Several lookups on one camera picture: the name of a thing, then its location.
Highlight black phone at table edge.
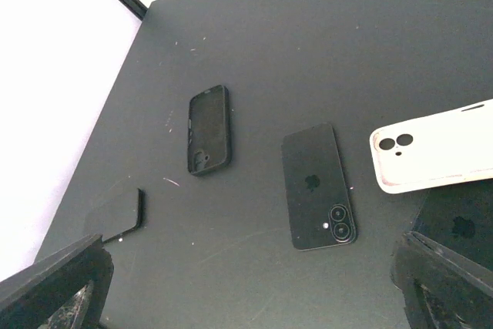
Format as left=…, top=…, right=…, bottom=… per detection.
left=82, top=188, right=144, bottom=243

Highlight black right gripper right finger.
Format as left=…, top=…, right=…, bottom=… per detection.
left=391, top=231, right=492, bottom=328

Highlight black phone case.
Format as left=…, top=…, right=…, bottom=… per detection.
left=187, top=85, right=232, bottom=176

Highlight black phone with dual camera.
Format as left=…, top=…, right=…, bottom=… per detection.
left=281, top=123, right=357, bottom=250

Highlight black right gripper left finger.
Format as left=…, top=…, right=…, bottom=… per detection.
left=1, top=234, right=114, bottom=328

